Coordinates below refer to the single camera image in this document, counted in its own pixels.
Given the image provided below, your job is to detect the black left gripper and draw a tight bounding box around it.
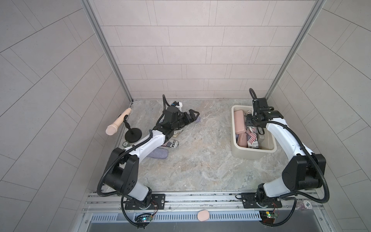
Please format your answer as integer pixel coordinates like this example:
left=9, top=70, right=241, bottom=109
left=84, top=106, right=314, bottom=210
left=169, top=110, right=198, bottom=131

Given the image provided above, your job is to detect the pink case front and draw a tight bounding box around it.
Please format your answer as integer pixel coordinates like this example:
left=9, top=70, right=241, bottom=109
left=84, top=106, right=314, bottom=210
left=234, top=110, right=246, bottom=134

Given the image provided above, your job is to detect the pink case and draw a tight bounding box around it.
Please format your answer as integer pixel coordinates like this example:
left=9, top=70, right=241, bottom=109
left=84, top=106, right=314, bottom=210
left=237, top=132, right=248, bottom=148
left=234, top=110, right=246, bottom=134

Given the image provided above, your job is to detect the flag newspaper glasses case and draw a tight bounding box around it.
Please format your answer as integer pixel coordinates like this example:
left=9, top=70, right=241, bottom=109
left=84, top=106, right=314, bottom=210
left=246, top=126, right=258, bottom=144

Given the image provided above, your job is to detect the magazine print glasses case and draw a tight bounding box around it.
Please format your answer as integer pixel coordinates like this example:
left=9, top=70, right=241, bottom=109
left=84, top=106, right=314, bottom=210
left=162, top=139, right=179, bottom=148

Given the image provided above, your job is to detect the cream plastic storage box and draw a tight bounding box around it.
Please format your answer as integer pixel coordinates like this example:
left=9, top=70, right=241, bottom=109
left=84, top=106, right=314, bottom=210
left=230, top=105, right=277, bottom=160

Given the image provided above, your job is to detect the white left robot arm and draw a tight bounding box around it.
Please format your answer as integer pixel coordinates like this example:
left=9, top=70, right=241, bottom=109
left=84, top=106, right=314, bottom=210
left=96, top=106, right=200, bottom=202

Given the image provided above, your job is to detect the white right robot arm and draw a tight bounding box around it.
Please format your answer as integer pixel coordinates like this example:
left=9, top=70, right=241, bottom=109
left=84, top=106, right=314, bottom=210
left=246, top=97, right=330, bottom=204

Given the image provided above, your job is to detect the black microphone stand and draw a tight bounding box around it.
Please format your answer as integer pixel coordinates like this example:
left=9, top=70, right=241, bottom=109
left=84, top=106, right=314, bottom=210
left=123, top=115, right=142, bottom=143

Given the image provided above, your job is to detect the green small object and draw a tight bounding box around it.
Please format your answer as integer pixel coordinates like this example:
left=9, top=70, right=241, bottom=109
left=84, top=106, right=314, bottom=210
left=122, top=141, right=130, bottom=148

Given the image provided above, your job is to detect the beige microphone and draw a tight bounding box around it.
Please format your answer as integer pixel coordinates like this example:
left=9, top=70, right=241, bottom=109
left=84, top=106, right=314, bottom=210
left=105, top=108, right=131, bottom=136

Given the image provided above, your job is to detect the pink oval tag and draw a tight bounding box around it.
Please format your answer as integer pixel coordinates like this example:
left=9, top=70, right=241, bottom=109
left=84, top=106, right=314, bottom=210
left=197, top=210, right=210, bottom=222

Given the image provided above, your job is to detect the right circuit board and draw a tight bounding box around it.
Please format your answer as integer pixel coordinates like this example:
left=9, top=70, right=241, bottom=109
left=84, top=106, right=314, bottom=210
left=259, top=211, right=279, bottom=225

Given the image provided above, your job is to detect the circuit board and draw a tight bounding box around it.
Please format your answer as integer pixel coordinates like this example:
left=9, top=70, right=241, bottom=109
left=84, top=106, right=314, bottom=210
left=259, top=211, right=279, bottom=225
left=135, top=213, right=154, bottom=223

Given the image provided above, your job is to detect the left circuit board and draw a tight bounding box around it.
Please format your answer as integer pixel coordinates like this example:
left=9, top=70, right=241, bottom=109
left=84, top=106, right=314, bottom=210
left=135, top=213, right=154, bottom=223

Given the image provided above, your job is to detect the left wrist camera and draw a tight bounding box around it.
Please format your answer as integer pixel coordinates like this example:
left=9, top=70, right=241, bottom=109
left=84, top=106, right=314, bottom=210
left=164, top=106, right=180, bottom=122

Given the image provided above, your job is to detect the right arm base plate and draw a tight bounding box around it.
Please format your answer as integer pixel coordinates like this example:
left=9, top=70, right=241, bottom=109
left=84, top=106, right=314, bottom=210
left=238, top=192, right=282, bottom=209

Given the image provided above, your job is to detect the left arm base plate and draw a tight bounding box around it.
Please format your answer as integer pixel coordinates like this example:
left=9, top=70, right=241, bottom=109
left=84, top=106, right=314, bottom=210
left=124, top=194, right=166, bottom=210

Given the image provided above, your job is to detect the aluminium rail frame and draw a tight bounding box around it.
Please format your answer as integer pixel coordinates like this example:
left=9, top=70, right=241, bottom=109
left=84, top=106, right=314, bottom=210
left=81, top=189, right=322, bottom=215

